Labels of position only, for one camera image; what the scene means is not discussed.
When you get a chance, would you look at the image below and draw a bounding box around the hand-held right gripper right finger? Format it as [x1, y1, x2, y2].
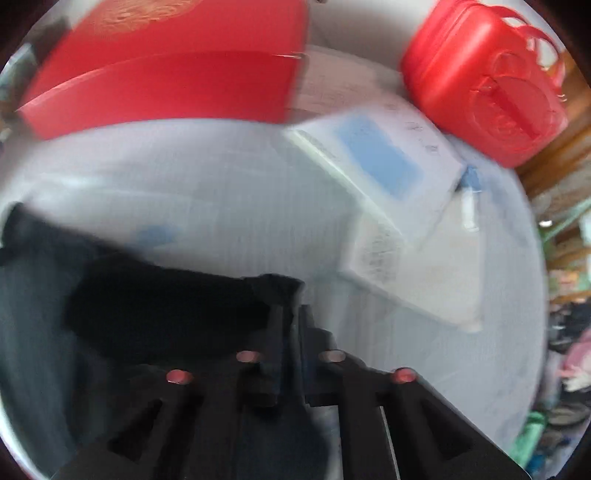
[298, 305, 532, 480]

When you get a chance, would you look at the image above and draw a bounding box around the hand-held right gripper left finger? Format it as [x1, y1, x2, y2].
[51, 302, 289, 480]

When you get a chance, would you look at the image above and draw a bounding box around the dark navy garment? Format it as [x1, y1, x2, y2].
[0, 203, 333, 480]

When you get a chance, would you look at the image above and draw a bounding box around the white flat package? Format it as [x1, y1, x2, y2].
[339, 185, 485, 333]

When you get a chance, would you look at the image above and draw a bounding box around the white box with blue label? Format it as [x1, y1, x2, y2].
[284, 104, 469, 243]

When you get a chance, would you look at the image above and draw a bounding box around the white paper sheet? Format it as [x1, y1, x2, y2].
[291, 46, 407, 125]

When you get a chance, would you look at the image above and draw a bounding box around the red gift box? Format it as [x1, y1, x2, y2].
[16, 0, 310, 141]

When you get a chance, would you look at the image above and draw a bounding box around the red plastic container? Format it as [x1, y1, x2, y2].
[399, 0, 570, 169]

